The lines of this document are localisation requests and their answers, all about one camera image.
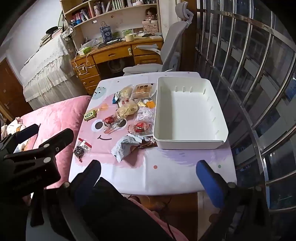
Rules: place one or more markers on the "pink blanket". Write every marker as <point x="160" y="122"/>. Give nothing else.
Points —
<point x="57" y="115"/>

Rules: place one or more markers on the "dark brown snack packet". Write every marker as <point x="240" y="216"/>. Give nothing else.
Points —
<point x="148" y="143"/>

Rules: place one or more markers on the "silver white packet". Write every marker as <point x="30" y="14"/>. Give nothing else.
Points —
<point x="124" y="148"/>

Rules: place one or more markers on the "pink garment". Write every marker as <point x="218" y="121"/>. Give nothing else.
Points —
<point x="166" y="229"/>

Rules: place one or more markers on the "white cartoon folding table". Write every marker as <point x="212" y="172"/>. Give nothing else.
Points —
<point x="161" y="173"/>

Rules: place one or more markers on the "wooden desk with drawers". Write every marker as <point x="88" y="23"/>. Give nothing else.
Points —
<point x="111" y="54"/>

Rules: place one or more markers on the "white plastic bin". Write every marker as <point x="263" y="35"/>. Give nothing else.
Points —
<point x="185" y="111"/>

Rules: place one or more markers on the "white flat box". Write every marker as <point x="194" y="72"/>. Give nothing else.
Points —
<point x="148" y="36"/>

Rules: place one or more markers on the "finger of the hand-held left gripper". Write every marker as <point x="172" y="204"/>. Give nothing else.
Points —
<point x="57" y="140"/>
<point x="25" y="134"/>

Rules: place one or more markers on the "blue gift bag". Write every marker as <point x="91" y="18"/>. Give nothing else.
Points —
<point x="106" y="33"/>

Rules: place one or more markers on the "floral cloth bag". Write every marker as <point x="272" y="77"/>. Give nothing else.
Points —
<point x="68" y="33"/>

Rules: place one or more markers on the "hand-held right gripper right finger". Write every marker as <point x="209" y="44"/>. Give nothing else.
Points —
<point x="210" y="185"/>

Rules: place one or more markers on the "orange snack packet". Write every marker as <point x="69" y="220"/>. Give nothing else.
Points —
<point x="150" y="104"/>

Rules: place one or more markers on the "wooden bookshelf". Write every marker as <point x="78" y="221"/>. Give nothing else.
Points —
<point x="63" y="5"/>

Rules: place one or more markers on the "row of pink books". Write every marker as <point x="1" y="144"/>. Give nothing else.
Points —
<point x="81" y="15"/>

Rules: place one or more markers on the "small yellow snack packet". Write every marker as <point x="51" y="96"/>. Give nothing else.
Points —
<point x="141" y="103"/>

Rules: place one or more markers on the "blue snack packet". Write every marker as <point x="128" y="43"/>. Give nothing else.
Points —
<point x="115" y="97"/>

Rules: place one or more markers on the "clear packet of dark snacks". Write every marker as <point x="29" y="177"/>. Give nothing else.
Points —
<point x="81" y="148"/>

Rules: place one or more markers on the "grey office chair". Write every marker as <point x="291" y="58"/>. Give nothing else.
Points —
<point x="171" y="46"/>

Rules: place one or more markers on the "cream mug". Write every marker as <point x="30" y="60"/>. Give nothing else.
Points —
<point x="129" y="37"/>

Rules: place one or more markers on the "doll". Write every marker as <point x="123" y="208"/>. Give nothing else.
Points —
<point x="151" y="14"/>

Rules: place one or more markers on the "black round object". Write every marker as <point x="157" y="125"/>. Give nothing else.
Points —
<point x="53" y="30"/>

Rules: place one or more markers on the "red and white snack packet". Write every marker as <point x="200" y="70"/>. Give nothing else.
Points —
<point x="124" y="102"/>

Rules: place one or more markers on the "pale pastry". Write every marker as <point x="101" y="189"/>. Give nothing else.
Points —
<point x="127" y="109"/>
<point x="126" y="92"/>

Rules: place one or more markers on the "stainless steel window railing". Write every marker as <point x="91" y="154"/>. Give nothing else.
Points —
<point x="263" y="171"/>

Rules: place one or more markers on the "white orange printed cloth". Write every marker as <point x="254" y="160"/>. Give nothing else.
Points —
<point x="13" y="127"/>

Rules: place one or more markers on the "small green snack packet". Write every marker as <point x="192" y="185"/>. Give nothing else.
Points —
<point x="90" y="115"/>

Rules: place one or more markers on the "wooden door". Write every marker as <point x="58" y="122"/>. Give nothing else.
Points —
<point x="11" y="88"/>

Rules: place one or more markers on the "white plastic bag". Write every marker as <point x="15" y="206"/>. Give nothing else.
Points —
<point x="91" y="43"/>

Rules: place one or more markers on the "green tissue box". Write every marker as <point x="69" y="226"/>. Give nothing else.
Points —
<point x="85" y="51"/>

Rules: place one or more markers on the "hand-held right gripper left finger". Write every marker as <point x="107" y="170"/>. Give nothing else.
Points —
<point x="87" y="180"/>

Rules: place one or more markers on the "bread pack with brown label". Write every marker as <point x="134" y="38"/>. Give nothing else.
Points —
<point x="143" y="90"/>

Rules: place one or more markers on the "clear purple labelled packet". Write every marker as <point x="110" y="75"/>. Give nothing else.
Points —
<point x="145" y="114"/>

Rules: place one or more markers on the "printed cardboard box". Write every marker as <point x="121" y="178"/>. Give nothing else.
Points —
<point x="150" y="26"/>

